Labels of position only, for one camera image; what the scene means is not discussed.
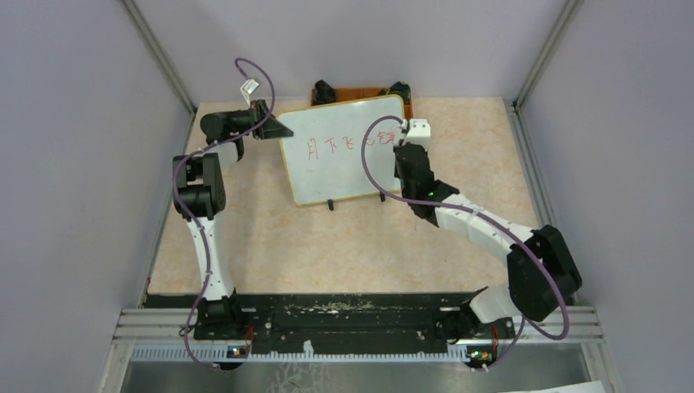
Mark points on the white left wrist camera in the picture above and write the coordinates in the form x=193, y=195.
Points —
x=248, y=88

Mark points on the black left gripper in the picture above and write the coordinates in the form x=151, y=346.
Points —
x=272, y=128

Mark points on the white whiteboard with yellow frame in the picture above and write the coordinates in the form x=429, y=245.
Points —
x=323, y=157

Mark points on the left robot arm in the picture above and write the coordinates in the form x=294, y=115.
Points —
x=199, y=196

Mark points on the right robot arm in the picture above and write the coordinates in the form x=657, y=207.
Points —
x=541, y=272

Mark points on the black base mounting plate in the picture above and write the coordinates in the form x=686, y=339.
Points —
x=340, y=344

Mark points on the dark object in tray right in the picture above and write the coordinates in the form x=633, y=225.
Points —
x=400, y=89

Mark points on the black object in tray left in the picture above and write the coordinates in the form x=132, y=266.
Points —
x=323, y=93

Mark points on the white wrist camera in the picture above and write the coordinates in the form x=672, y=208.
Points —
x=416, y=131
x=248, y=88

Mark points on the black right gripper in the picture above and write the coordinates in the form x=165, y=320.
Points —
x=396, y=172

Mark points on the white slotted cable duct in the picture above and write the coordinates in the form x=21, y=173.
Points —
x=223, y=354

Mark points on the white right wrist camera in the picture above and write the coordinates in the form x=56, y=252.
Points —
x=416, y=131

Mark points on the aluminium frame rail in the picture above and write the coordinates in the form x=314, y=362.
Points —
x=168, y=324

